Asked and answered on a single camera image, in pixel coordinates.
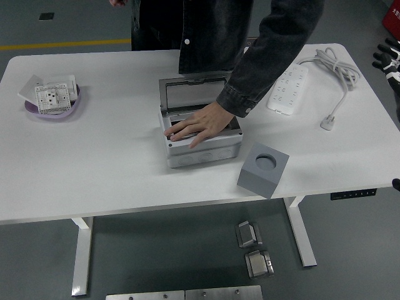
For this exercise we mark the robot right hand white shell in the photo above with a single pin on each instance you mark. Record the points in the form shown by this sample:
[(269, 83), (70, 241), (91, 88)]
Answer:
[(392, 62)]

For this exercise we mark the person's right hand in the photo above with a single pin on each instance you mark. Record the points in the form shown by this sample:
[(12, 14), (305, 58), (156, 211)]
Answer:
[(118, 2)]

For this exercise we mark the person's left hand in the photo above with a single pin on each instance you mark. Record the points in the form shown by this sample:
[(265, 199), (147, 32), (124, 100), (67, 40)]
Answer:
[(206, 122)]

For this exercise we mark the grey junction box hinged lid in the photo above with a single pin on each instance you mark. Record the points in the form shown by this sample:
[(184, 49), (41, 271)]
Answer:
[(203, 156)]

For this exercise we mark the grey cube with round hole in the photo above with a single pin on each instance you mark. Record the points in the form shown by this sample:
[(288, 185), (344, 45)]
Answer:
[(256, 184)]

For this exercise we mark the red container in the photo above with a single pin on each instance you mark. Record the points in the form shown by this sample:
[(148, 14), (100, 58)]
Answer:
[(393, 18)]

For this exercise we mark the black floor socket cover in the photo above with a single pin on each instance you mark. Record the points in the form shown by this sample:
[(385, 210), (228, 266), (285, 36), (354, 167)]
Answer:
[(46, 16)]

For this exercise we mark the white power strip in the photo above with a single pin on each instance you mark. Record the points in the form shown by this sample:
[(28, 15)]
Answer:
[(287, 90)]

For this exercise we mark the dark floor sign with lettering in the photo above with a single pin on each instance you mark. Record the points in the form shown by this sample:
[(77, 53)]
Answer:
[(251, 40)]

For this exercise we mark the small metal block fixture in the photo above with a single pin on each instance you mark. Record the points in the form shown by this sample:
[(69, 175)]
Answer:
[(248, 234), (259, 265)]

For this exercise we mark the thin white plastic card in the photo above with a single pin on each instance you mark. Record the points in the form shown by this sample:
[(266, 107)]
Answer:
[(28, 89)]

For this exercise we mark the purple shallow bowl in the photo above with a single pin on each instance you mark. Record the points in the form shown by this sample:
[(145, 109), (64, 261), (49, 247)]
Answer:
[(29, 107)]

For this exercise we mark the black table control panel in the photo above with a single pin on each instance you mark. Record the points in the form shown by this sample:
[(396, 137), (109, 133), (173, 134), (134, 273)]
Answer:
[(353, 194)]

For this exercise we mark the white table leg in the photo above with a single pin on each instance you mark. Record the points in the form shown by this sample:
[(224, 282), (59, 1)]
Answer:
[(82, 256), (301, 237)]

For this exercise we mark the grey metal plate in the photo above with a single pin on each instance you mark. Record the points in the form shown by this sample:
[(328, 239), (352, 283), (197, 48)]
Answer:
[(143, 296), (223, 293)]

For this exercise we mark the white switch panel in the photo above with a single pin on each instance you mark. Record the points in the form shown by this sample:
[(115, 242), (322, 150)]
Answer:
[(64, 79)]

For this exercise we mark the white wall socket module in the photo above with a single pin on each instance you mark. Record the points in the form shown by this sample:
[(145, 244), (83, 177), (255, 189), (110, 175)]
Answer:
[(51, 97)]

